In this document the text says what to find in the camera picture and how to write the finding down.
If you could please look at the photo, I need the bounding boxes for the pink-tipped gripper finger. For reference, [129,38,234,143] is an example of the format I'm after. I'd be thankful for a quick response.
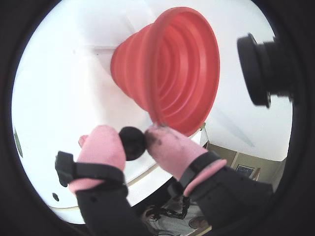
[144,125,274,227]
[54,124,154,236]

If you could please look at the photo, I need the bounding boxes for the small dark blueberry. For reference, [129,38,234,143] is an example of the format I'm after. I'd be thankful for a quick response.
[118,126,147,162]

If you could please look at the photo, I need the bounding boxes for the green dried leaf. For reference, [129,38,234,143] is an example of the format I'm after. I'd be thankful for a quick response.
[13,126,24,158]

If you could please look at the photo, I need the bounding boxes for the red collapsible silicone funnel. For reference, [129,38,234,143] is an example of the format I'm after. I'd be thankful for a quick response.
[110,6,221,137]

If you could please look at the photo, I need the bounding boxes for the dark wall board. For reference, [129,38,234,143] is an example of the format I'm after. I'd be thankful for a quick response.
[236,164,256,177]

